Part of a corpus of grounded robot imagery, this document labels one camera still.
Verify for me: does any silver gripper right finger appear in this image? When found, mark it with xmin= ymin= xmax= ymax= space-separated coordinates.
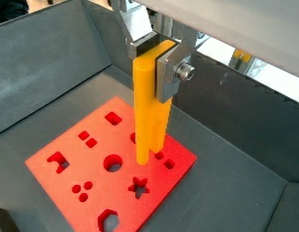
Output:
xmin=156 ymin=24 xmax=210 ymax=103

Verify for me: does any yellow square-circle peg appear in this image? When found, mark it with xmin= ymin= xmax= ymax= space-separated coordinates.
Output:
xmin=133 ymin=40 xmax=174 ymax=165

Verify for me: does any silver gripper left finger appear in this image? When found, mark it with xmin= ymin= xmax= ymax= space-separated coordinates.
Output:
xmin=110 ymin=0 xmax=160 ymax=60

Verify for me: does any red shape-sorting board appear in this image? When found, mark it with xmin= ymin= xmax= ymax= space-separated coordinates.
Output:
xmin=25 ymin=97 xmax=196 ymax=232

